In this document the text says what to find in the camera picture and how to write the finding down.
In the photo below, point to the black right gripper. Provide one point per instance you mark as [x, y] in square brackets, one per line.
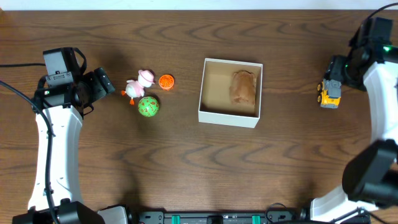
[333, 71]

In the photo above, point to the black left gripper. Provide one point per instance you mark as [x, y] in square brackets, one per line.
[101, 81]

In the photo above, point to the yellow grey toy truck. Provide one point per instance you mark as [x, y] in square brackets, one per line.
[329, 94]

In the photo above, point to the pink toy duck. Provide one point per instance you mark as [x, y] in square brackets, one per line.
[136, 88]

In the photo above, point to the brown plush toy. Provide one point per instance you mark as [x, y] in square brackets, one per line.
[243, 88]

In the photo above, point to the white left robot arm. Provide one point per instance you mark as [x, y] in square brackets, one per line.
[59, 104]

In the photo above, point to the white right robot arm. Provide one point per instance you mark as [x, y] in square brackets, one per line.
[368, 182]

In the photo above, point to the green numbered ball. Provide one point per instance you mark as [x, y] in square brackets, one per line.
[148, 106]

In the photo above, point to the orange ridged toy ball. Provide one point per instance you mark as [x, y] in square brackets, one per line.
[166, 82]

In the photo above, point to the white cardboard box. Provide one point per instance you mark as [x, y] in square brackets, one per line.
[215, 106]

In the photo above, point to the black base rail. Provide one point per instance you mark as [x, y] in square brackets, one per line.
[274, 214]

